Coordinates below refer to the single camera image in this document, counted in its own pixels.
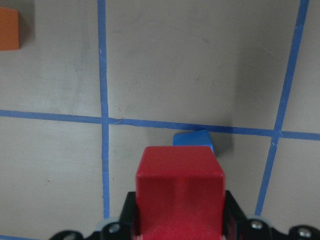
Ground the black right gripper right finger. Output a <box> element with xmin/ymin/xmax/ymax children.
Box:
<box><xmin>223</xmin><ymin>190</ymin><xmax>273</xmax><ymax>240</ymax></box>

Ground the red wooden block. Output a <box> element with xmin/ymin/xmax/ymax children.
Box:
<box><xmin>135</xmin><ymin>146</ymin><xmax>225</xmax><ymax>240</ymax></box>

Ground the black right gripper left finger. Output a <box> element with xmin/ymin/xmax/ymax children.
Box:
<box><xmin>99</xmin><ymin>191</ymin><xmax>139</xmax><ymax>240</ymax></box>

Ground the orange wooden block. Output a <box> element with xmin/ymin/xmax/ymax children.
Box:
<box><xmin>0</xmin><ymin>7</ymin><xmax>20</xmax><ymax>51</ymax></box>

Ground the blue wooden block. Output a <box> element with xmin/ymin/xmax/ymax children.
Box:
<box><xmin>172</xmin><ymin>129</ymin><xmax>215</xmax><ymax>156</ymax></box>

